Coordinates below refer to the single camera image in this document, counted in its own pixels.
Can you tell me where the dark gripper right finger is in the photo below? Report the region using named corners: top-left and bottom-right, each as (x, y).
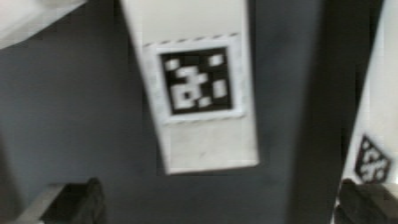
top-left (331, 179), bottom-right (398, 224)

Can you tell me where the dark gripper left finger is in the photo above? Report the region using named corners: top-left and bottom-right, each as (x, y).
top-left (15, 178), bottom-right (109, 224)

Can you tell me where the white square tabletop part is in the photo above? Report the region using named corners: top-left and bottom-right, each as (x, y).
top-left (340, 0), bottom-right (398, 184)

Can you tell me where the white table leg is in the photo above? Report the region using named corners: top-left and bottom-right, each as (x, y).
top-left (120, 0), bottom-right (259, 174)
top-left (0, 0), bottom-right (86, 49)

